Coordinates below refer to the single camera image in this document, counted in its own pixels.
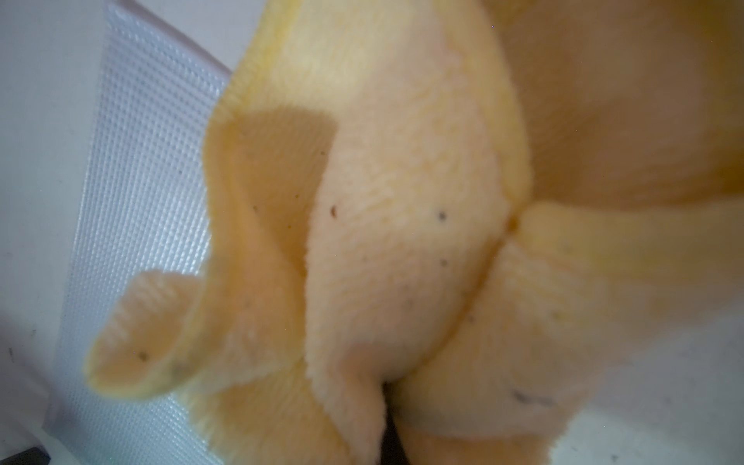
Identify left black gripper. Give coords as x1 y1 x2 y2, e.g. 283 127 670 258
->
0 447 50 465

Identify yellow microfiber cloth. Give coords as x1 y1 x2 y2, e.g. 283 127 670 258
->
84 1 743 464

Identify clear mesh document bag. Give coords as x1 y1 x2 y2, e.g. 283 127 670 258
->
45 1 229 464

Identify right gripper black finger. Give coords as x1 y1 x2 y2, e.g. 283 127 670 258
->
380 386 410 465

